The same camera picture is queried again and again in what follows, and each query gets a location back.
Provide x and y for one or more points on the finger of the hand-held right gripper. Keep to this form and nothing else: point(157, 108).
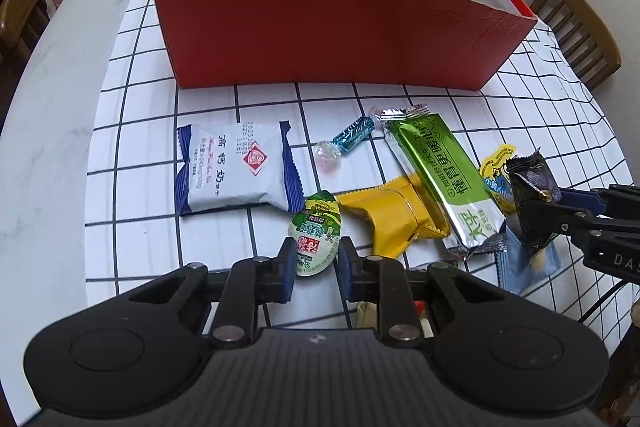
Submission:
point(580, 199)
point(545, 219)

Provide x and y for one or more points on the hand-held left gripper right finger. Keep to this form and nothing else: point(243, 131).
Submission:
point(346, 279)

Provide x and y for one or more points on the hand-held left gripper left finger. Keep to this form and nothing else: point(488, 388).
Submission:
point(287, 274)

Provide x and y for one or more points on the black snack packet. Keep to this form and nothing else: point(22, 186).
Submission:
point(530, 179)

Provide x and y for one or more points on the green jelly cup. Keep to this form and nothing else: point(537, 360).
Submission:
point(315, 227)

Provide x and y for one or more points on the green snack bar packet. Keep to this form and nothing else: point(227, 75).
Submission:
point(440, 172)

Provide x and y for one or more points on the white blue-edged snack packet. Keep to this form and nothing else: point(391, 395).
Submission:
point(230, 167)

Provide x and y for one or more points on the light blue snack packet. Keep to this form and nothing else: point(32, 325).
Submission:
point(515, 267)

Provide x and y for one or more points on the yellow cartoon snack packet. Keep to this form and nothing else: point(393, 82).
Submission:
point(492, 172)

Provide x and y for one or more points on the blue wrapped candy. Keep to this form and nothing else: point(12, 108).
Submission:
point(352, 133)

